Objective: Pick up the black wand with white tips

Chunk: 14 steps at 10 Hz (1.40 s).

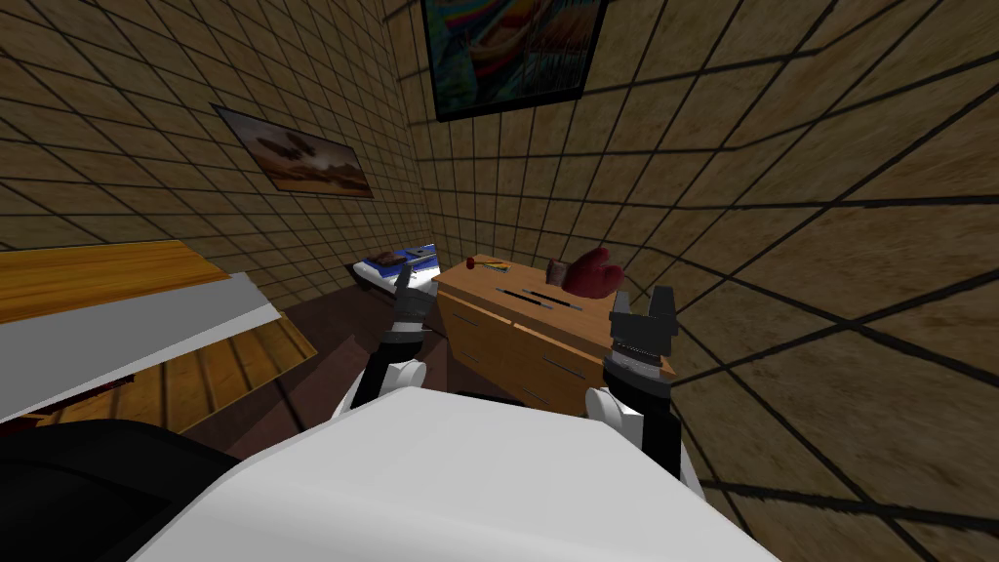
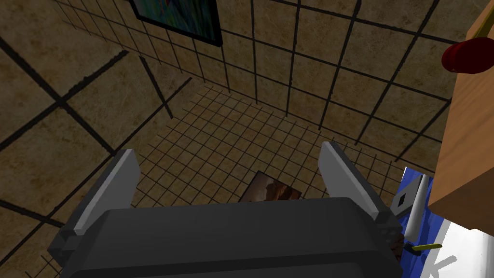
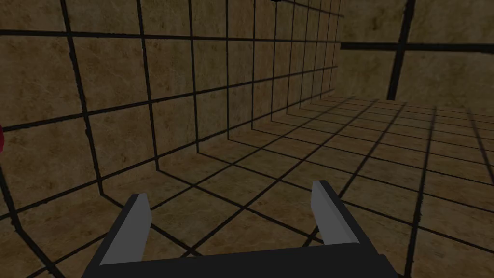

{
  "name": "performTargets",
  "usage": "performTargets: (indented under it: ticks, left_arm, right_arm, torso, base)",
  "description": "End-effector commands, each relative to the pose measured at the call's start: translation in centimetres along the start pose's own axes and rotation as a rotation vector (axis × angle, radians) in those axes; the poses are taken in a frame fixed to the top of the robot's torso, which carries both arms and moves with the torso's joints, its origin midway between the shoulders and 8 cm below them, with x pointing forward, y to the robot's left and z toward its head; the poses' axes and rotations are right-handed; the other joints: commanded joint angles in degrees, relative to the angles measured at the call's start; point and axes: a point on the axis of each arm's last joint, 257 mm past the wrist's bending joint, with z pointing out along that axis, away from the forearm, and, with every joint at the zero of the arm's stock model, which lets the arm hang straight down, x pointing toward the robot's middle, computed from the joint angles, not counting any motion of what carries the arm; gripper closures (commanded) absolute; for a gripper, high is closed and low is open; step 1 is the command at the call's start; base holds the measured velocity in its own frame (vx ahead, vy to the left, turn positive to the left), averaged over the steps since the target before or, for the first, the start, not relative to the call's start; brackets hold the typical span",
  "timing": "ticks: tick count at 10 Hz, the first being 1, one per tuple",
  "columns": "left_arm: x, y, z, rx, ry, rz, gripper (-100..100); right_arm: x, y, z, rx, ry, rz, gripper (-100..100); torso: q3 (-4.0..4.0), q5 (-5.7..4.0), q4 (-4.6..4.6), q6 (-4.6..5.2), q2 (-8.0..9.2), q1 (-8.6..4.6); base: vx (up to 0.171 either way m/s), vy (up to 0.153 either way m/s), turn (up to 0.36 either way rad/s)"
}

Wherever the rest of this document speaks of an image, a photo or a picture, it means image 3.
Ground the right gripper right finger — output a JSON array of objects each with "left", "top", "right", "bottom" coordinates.
[{"left": 310, "top": 180, "right": 379, "bottom": 255}]

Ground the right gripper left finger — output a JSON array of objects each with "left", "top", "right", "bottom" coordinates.
[{"left": 87, "top": 193, "right": 153, "bottom": 268}]

